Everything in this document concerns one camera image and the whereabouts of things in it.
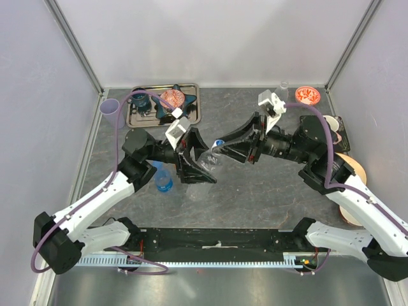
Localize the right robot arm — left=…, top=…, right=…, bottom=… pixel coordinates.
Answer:
left=213, top=113, right=407, bottom=282

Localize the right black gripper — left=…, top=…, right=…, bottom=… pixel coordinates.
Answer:
left=214, top=111, right=312, bottom=164

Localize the dark blue mug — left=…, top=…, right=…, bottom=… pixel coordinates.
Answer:
left=127, top=87, right=151, bottom=112

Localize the steel tray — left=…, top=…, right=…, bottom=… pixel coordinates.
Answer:
left=126, top=83, right=201, bottom=128

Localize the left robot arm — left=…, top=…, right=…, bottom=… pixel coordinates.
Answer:
left=31, top=127, right=217, bottom=275

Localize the lilac plastic cup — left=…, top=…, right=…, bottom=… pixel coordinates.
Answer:
left=99, top=98, right=125, bottom=129

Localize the white slotted cable duct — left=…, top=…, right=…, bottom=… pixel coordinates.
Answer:
left=76, top=252, right=303, bottom=268

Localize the pink mug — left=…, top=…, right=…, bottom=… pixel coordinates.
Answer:
left=323, top=115, right=342, bottom=145

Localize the beige bird plate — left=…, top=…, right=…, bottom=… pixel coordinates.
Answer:
left=334, top=153, right=367, bottom=185

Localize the right aluminium frame post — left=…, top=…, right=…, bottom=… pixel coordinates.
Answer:
left=324, top=0, right=383, bottom=93

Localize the dark floral square plate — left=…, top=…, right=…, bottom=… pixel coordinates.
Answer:
left=332, top=116, right=351, bottom=153

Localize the red patterned bowl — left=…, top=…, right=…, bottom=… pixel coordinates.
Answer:
left=160, top=89, right=186, bottom=111

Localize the left aluminium frame post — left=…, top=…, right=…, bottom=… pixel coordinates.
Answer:
left=44, top=0, right=105, bottom=96

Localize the orange floral small bowl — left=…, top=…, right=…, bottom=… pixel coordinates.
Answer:
left=295, top=86, right=321, bottom=106

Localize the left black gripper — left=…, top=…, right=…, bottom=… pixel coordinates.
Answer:
left=145, top=127, right=223, bottom=184

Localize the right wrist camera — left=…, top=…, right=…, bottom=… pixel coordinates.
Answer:
left=258, top=89, right=286, bottom=133

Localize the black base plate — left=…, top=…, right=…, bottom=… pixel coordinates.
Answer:
left=121, top=228, right=316, bottom=262

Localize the aluminium frame post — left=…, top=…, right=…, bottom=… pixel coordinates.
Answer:
left=44, top=0, right=105, bottom=96
left=324, top=0, right=383, bottom=93

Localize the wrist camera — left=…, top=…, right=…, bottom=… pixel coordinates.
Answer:
left=258, top=89, right=286, bottom=133
left=165, top=108, right=191, bottom=150

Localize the clear bottle blue cap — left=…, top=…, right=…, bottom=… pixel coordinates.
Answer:
left=152, top=161, right=173, bottom=193

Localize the clear bottle green label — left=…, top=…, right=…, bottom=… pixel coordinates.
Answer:
left=274, top=81, right=289, bottom=103

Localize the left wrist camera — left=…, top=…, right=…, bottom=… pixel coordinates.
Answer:
left=165, top=108, right=191, bottom=150

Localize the red white bowl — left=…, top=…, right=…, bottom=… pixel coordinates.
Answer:
left=339, top=207, right=362, bottom=227

